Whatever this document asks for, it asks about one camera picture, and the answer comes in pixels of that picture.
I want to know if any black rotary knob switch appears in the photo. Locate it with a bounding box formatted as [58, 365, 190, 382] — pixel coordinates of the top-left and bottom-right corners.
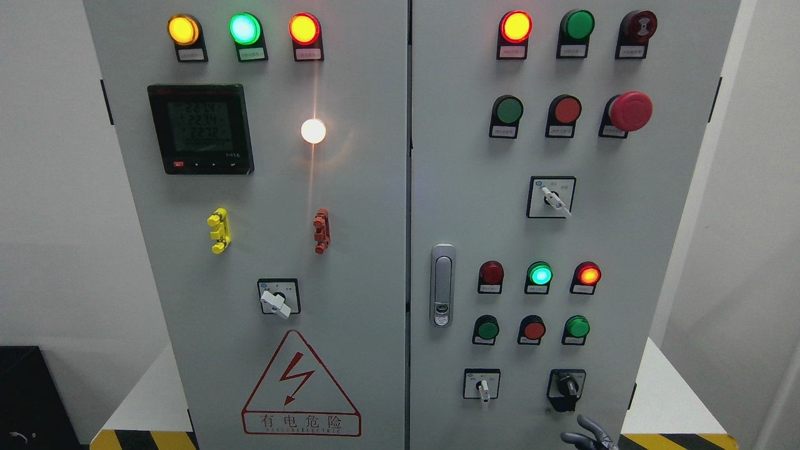
[547, 369, 586, 413]

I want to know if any red terminal connector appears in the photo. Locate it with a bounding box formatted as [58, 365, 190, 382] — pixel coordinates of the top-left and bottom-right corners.
[312, 208, 331, 254]

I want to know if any dark red lamp lower left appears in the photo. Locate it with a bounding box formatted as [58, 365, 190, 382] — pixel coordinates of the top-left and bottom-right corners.
[477, 260, 504, 294]

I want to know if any white lit indicator lamp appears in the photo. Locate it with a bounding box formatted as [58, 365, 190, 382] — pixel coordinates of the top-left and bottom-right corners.
[301, 119, 328, 145]

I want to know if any green push button lower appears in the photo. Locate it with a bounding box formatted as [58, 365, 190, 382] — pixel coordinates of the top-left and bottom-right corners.
[472, 314, 500, 346]

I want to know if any green push button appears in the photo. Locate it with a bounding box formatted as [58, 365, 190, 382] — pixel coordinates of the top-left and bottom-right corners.
[489, 94, 524, 139]
[472, 314, 500, 346]

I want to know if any green lit lamp lower middle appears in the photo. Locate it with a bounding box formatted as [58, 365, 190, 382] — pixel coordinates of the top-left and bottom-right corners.
[524, 261, 553, 294]

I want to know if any green push button upper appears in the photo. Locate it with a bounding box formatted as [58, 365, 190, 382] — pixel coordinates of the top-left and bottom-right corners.
[489, 94, 524, 139]

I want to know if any grey left cabinet door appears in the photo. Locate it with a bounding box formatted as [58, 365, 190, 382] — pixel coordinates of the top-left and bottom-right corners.
[84, 1, 408, 449]

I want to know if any grey cabinet door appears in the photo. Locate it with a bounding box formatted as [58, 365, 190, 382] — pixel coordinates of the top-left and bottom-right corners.
[409, 1, 740, 449]
[84, 1, 408, 449]

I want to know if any red push button lower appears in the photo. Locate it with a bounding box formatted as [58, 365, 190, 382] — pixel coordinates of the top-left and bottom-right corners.
[517, 314, 546, 346]

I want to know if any red push button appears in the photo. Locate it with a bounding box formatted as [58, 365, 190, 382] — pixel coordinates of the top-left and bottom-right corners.
[545, 94, 582, 139]
[517, 314, 546, 346]

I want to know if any grey right cabinet door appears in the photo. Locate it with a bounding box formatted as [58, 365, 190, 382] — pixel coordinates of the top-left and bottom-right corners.
[409, 1, 740, 449]

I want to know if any yellow terminal connector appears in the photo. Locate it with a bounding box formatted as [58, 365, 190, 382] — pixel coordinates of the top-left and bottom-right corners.
[206, 207, 232, 254]

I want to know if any red lamp lower right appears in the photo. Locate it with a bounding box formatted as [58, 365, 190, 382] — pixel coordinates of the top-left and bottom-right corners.
[569, 261, 602, 294]

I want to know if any red electric hazard warning sticker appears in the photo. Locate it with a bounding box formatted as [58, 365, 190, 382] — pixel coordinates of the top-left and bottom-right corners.
[242, 329, 362, 438]

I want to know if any red push button upper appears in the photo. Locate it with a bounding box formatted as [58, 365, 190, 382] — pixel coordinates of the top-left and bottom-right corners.
[545, 94, 582, 139]

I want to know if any green lamp button lower right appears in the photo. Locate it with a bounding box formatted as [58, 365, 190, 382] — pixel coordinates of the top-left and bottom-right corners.
[562, 314, 591, 346]

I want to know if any red indicator lamp left door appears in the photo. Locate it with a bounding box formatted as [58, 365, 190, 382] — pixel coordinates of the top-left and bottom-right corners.
[288, 12, 324, 62]

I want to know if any black digital power meter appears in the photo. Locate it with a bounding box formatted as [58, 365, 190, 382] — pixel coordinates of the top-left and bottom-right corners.
[147, 84, 255, 176]

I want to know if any red lit lamp right door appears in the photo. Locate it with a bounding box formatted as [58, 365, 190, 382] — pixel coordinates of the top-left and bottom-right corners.
[496, 9, 533, 60]

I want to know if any green indicator lamp top left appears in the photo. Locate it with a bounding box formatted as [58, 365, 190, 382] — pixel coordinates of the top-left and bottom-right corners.
[228, 12, 268, 63]

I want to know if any red emergency stop button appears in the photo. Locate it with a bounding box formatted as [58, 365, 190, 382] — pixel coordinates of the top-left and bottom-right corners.
[598, 91, 653, 139]

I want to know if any green lamp top right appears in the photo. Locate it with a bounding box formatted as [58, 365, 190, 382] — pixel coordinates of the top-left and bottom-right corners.
[556, 9, 596, 59]

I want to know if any yellow indicator lamp top left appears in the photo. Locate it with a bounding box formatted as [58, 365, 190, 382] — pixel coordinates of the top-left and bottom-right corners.
[167, 14, 208, 63]

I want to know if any dark red buzzer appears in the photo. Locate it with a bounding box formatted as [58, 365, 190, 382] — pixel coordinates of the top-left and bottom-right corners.
[615, 9, 658, 60]

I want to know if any white platform with hazard stripes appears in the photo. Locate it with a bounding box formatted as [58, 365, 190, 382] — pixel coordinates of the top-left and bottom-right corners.
[89, 340, 738, 449]

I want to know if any black box bottom left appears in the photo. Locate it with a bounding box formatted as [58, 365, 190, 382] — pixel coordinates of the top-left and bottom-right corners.
[1, 346, 82, 449]

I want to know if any silver door latch handle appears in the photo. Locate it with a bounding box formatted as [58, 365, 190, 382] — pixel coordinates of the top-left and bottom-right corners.
[429, 243, 456, 328]

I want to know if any white selector switch left door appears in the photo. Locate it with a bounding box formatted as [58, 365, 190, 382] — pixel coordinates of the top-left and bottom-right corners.
[257, 278, 302, 319]

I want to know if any white selector switch right upper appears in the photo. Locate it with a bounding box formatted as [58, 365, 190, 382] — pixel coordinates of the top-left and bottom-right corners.
[526, 176, 576, 219]

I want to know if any small white selector switch bottom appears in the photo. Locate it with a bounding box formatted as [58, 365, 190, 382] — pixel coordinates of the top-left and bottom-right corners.
[462, 368, 502, 409]

